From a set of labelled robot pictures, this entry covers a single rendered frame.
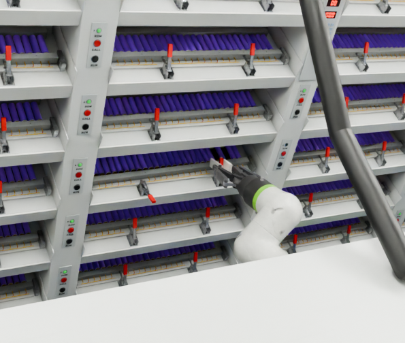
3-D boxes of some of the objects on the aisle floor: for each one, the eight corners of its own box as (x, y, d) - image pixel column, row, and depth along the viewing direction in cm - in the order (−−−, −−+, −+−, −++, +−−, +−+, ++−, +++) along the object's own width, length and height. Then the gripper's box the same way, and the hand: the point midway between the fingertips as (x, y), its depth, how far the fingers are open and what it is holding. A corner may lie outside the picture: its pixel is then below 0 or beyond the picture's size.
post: (355, 322, 319) (535, -59, 224) (339, 326, 314) (516, -61, 219) (330, 292, 332) (490, -79, 238) (314, 295, 328) (471, -81, 233)
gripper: (231, 205, 204) (192, 174, 223) (275, 199, 212) (234, 169, 231) (233, 182, 201) (195, 152, 220) (278, 176, 209) (237, 148, 228)
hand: (220, 165), depth 223 cm, fingers open, 3 cm apart
